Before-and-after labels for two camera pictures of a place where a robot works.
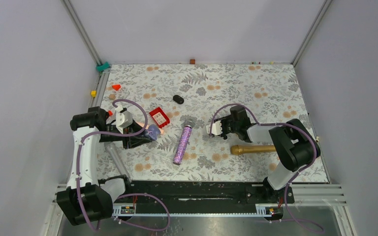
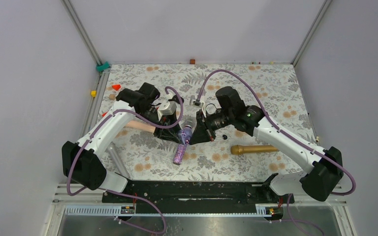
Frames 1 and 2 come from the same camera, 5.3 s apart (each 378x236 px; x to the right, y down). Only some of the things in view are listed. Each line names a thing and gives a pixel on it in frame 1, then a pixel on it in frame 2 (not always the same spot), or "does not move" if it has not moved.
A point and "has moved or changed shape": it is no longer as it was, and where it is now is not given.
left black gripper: [135, 140] -> [170, 133]
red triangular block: [116, 87] does not move
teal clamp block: [100, 68] does not move
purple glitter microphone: [184, 142] does not move
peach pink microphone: [142, 124] does not move
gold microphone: [236, 149] does not move
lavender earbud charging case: [153, 132] has moved or changed shape
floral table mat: [181, 98] does not move
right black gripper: [224, 132] -> [204, 132]
